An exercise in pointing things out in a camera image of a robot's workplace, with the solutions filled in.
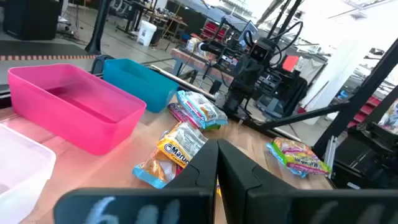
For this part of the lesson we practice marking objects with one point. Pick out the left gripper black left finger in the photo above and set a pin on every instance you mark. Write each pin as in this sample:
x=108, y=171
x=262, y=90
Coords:
x=186, y=205

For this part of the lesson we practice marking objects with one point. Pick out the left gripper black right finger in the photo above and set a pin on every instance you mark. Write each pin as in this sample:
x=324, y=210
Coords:
x=264, y=205

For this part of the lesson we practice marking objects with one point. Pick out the yellow creamy chicken ramen packet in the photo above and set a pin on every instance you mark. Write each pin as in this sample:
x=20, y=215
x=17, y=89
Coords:
x=183, y=141

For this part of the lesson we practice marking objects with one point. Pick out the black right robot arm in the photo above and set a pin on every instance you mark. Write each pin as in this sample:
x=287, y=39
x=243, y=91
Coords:
x=234, y=96

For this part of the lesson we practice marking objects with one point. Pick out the tilted computer monitor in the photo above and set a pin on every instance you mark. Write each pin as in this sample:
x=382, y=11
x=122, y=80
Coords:
x=250, y=31

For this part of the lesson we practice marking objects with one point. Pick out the orange-red panel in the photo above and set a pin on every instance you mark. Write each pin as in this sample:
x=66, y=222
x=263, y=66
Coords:
x=289, y=63

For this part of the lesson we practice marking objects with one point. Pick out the wooden workbench with blue legs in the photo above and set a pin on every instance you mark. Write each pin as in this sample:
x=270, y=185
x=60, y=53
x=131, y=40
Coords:
x=192, y=60

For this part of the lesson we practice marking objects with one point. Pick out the red shelf unit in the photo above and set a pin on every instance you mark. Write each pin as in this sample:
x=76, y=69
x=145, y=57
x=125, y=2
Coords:
x=211, y=29

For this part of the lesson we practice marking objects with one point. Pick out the lime chili shrimp ramen packet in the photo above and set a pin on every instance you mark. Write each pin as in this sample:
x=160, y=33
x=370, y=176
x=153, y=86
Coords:
x=298, y=155
x=182, y=115

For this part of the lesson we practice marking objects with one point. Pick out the silver aluminium extrusion piece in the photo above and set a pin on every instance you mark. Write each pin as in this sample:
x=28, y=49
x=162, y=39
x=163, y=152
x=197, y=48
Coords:
x=329, y=155

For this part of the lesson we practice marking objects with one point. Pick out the blue plastic bin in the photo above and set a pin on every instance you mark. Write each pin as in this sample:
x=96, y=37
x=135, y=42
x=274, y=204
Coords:
x=140, y=90

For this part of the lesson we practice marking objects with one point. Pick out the white plastic bucket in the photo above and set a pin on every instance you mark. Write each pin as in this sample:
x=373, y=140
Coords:
x=146, y=32

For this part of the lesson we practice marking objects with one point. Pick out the black equipment case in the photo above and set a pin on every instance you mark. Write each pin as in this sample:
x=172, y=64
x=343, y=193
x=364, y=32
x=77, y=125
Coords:
x=367, y=161

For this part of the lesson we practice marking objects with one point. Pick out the red drawer cabinet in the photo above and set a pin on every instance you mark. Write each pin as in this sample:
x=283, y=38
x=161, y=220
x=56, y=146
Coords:
x=367, y=109

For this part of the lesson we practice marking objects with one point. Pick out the pink plastic bin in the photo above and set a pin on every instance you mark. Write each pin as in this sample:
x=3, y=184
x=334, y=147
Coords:
x=77, y=124

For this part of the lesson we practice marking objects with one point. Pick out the clear white plastic bin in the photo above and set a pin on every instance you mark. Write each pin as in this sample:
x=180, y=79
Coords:
x=21, y=174

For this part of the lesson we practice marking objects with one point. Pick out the black hazard-striped floor mat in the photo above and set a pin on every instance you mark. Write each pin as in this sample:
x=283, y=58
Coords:
x=40, y=48

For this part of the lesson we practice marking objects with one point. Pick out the black cabinet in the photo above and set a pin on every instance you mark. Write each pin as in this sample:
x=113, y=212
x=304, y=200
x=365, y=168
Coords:
x=31, y=18

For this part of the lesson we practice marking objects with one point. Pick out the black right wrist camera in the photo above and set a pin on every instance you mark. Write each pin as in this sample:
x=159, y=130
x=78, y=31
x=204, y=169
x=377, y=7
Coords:
x=259, y=52

